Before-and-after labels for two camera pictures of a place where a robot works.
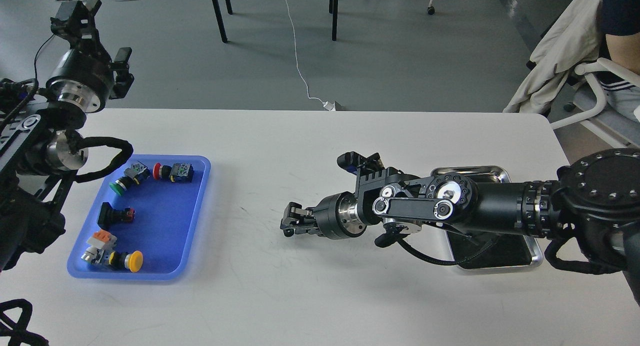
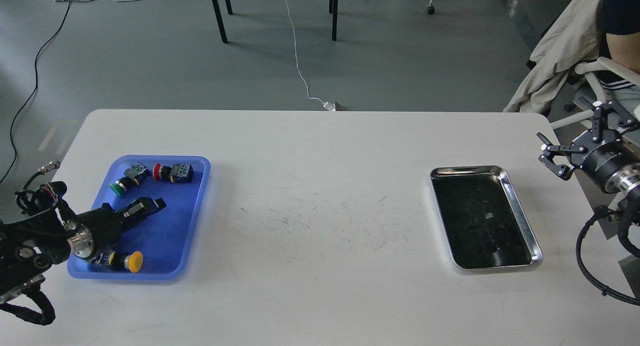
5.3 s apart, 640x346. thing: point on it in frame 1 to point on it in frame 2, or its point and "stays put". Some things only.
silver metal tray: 480,253 stays put
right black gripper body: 325,218 to 608,159
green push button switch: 132,176 stays put
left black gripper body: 81,81 to 106,226
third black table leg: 333,3 stays put
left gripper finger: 75,23 to 139,208
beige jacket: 573,39 stays put
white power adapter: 329,106 stays put
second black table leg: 228,0 stays put
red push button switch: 180,173 stays put
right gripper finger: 294,213 to 557,158
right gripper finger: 300,227 to 600,115
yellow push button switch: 133,262 stays put
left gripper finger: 124,79 to 139,210
